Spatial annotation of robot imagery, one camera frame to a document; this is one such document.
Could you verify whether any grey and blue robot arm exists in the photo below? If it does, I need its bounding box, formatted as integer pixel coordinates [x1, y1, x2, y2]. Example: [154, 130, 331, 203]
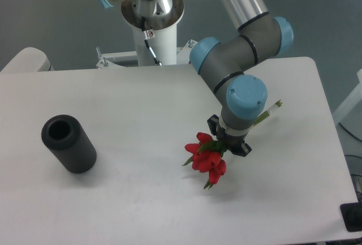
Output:
[99, 0, 294, 156]

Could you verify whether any black device at table edge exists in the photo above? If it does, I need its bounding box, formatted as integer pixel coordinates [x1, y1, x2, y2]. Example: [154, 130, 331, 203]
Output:
[340, 202, 361, 233]

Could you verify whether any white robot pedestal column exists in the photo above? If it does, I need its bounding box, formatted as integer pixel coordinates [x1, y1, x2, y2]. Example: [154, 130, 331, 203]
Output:
[121, 0, 184, 66]

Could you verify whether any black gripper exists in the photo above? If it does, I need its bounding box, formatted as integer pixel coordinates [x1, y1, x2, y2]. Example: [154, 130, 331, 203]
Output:
[207, 114, 252, 157]

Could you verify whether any white furniture at right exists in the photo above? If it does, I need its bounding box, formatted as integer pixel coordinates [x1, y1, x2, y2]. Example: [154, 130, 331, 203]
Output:
[332, 70, 361, 126]

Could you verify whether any white side table left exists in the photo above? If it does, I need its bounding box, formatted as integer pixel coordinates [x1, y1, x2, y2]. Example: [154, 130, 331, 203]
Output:
[1, 47, 54, 74]

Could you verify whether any black ribbed cylindrical vase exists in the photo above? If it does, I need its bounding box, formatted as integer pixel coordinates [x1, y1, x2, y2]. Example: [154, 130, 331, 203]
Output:
[41, 115, 97, 174]

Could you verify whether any red tulip bouquet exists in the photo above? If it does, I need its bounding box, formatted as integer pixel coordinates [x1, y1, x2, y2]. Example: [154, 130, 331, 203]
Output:
[182, 100, 283, 190]

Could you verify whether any white metal base frame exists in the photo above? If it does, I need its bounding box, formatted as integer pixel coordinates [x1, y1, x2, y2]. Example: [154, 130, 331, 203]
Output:
[96, 39, 198, 69]

